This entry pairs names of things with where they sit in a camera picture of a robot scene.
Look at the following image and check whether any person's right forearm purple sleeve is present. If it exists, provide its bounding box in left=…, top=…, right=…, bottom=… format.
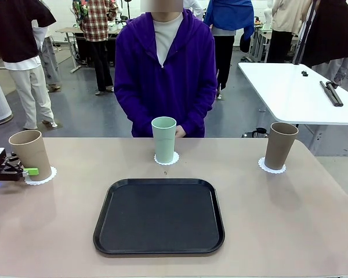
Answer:
left=115, top=95, right=153, bottom=137

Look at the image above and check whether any person in black coat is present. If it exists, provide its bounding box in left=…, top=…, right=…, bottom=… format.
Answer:
left=300, top=0, right=348, bottom=87

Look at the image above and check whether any black plastic serving tray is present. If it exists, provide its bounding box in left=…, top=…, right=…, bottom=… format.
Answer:
left=93, top=178, right=226, bottom=255

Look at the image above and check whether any tall brown cup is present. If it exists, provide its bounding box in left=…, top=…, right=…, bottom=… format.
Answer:
left=263, top=122, right=299, bottom=171
left=8, top=129, right=53, bottom=182

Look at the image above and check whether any black folded tripod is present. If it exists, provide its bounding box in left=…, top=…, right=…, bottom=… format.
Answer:
left=319, top=80, right=344, bottom=107

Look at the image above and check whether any person in plaid shirt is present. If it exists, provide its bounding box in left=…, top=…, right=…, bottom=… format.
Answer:
left=72, top=0, right=118, bottom=96

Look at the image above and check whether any person's left forearm purple sleeve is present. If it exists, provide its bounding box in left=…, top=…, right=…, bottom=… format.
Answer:
left=179, top=95, right=218, bottom=137

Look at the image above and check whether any person in beige top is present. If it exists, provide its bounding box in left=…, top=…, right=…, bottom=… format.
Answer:
left=271, top=0, right=313, bottom=64

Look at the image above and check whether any white scalloped paper coaster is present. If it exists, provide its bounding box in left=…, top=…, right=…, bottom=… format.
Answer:
left=154, top=151, right=180, bottom=166
left=258, top=156, right=287, bottom=175
left=24, top=166, right=58, bottom=186

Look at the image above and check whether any white mannequin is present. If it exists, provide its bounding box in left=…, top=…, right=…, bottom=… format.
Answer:
left=263, top=0, right=275, bottom=30

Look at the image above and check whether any white folding table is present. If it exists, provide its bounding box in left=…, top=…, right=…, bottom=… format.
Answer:
left=238, top=61, right=348, bottom=151

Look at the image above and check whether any person in purple hoodie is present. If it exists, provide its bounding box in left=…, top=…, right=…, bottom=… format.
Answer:
left=114, top=0, right=218, bottom=138

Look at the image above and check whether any person in blue jacket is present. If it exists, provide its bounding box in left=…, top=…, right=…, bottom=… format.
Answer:
left=203, top=0, right=255, bottom=99

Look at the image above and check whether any grey background desk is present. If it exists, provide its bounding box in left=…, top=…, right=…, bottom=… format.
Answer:
left=55, top=27, right=85, bottom=74

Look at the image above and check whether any black kettle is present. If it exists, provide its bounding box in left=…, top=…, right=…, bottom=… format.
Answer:
left=241, top=127, right=272, bottom=138

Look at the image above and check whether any person in grey trousers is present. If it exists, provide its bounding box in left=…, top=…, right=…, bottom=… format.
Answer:
left=31, top=17, right=61, bottom=93

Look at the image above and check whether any black pole stand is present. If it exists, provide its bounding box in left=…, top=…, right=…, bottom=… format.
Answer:
left=292, top=0, right=317, bottom=65

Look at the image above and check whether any tall mint green cup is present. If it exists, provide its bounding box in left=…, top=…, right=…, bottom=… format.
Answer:
left=151, top=116, right=177, bottom=164

